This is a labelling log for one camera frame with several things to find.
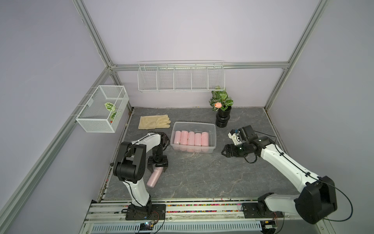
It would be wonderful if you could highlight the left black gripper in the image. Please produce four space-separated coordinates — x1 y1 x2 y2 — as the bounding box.
147 145 168 173

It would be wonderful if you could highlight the clear plastic storage box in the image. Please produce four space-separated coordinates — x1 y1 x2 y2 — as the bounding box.
170 121 217 154

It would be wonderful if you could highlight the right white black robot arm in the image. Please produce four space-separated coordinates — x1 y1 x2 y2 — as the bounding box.
221 136 338 224

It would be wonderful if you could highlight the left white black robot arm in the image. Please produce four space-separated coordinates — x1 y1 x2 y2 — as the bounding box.
111 132 170 213

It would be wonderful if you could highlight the beige work glove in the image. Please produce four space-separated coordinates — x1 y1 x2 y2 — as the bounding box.
138 115 171 130

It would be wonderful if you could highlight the potted plant black pot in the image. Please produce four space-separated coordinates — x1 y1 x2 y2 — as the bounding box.
209 86 233 128

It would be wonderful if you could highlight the green leaf in basket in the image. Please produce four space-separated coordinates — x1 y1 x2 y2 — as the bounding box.
104 102 116 112

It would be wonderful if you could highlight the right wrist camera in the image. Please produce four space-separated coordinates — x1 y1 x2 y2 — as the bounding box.
228 125 258 146

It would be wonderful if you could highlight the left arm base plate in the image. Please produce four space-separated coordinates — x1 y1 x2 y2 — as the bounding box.
125 204 166 220

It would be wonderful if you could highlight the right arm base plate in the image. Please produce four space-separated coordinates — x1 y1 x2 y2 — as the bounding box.
241 202 284 219

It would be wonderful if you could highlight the white wire basket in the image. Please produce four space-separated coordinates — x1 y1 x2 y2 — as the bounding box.
76 85 129 133

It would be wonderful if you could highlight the long white wire shelf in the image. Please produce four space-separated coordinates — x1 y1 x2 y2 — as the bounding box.
137 60 226 92

